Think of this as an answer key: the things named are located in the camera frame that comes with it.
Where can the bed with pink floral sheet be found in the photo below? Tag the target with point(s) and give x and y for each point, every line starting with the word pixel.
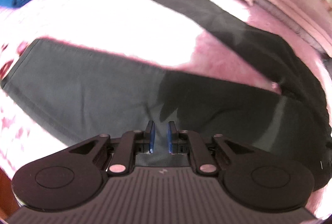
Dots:
pixel 220 58

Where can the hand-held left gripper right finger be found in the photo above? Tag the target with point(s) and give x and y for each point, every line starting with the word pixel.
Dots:
pixel 170 137

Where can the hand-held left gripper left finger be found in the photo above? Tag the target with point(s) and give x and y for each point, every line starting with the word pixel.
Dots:
pixel 152 137

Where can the dark grey pants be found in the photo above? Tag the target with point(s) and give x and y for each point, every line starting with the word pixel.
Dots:
pixel 90 94

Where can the lavender striped pillow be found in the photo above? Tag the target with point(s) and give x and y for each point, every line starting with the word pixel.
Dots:
pixel 290 24

